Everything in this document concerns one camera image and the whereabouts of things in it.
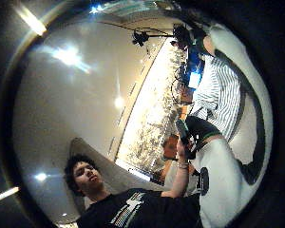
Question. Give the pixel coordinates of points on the long ceiling light strip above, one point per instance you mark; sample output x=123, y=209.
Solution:
x=31, y=19
x=3, y=195

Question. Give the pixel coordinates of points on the black camera on boom arm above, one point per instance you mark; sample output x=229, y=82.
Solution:
x=140, y=38

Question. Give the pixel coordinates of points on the white soft toy striped shirt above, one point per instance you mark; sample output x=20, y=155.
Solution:
x=221, y=91

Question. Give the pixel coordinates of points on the large bright window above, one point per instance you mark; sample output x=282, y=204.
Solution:
x=152, y=114

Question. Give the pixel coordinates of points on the the person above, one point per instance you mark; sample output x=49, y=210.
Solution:
x=139, y=209

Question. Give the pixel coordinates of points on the orange chair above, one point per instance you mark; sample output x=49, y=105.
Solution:
x=170, y=147

